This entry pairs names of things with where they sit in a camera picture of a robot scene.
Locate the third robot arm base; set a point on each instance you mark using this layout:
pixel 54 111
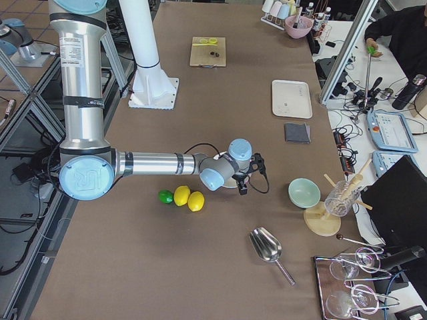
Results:
pixel 18 44

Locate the mint green bowl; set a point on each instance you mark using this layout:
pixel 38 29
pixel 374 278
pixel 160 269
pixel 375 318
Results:
pixel 304 193

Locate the wooden cup stand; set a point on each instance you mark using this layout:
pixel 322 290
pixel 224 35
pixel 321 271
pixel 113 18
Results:
pixel 320 221

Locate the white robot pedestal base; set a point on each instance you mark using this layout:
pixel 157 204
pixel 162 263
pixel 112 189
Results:
pixel 152 88

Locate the green lime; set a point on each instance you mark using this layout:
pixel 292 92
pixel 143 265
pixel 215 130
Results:
pixel 165 196

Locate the yellow lemon near lime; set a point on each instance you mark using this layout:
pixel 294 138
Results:
pixel 181 195

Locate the clear textured glass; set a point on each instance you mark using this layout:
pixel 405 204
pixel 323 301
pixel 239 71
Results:
pixel 341 199

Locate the yellow lemon outer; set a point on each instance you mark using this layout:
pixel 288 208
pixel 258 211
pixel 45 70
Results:
pixel 196 201

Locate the aluminium frame post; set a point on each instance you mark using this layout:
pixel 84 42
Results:
pixel 358 25

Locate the bamboo cutting board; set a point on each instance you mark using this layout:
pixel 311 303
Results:
pixel 200 57

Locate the pink ice bowl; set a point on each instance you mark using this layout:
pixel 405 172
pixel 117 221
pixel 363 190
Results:
pixel 304 26

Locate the grey teach pendant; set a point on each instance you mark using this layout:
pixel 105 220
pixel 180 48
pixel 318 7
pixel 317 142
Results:
pixel 383 160
pixel 390 132

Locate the cream rabbit tray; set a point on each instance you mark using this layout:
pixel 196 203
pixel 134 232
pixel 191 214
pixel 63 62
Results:
pixel 291 99

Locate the grey folded cloth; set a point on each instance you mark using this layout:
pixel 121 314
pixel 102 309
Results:
pixel 297 133

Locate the person in black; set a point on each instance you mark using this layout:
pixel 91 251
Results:
pixel 407 32

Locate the black thermos bottle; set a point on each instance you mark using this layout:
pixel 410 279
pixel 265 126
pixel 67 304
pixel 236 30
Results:
pixel 413 87

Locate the metal glass rack tray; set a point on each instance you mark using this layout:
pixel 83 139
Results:
pixel 346 284

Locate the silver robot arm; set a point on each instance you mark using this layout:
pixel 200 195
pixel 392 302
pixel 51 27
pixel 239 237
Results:
pixel 90 166

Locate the black monitor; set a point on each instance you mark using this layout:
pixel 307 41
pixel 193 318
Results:
pixel 398 200

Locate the white round plate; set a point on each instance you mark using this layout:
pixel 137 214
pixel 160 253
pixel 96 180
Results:
pixel 231 183

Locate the metal ice scoop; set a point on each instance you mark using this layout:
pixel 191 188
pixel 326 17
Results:
pixel 269 249

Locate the grey teach pendant upper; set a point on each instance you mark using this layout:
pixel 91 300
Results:
pixel 390 132

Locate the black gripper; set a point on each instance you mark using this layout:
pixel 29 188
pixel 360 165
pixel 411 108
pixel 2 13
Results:
pixel 239 178

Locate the pastel cup rack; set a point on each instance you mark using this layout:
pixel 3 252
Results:
pixel 276 12

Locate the grey teach pendant lower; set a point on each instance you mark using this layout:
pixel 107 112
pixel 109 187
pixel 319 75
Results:
pixel 383 160

